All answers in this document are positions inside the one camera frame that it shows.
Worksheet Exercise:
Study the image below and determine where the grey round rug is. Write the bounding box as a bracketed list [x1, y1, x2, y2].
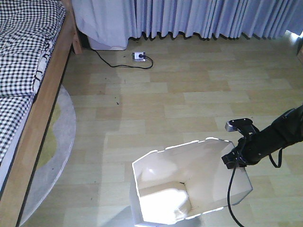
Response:
[19, 86, 76, 225]

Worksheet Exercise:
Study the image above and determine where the white plastic trash bin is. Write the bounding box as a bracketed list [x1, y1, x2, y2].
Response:
[130, 137, 253, 227]

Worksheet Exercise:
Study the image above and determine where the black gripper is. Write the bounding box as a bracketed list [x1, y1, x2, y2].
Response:
[222, 136, 265, 169]

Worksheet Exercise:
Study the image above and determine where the black camera cable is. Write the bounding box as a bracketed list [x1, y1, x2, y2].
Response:
[226, 146, 284, 227]

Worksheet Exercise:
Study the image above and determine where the floor power socket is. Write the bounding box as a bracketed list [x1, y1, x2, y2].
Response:
[132, 52, 146, 62]

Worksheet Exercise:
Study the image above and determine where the black socket power cord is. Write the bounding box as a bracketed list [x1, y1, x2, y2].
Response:
[89, 48, 154, 70]

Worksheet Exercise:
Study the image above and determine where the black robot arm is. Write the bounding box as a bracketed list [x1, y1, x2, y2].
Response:
[222, 106, 303, 169]

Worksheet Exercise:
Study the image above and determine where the black white checkered bedding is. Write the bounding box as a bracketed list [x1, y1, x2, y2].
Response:
[0, 0, 66, 158]

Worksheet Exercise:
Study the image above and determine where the wooden bed frame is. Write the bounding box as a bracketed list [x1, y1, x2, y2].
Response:
[0, 0, 82, 227]

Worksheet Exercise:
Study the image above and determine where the light blue curtain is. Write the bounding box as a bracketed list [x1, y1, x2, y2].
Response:
[72, 0, 303, 50]

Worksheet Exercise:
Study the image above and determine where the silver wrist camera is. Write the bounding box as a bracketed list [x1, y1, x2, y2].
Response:
[225, 118, 253, 132]

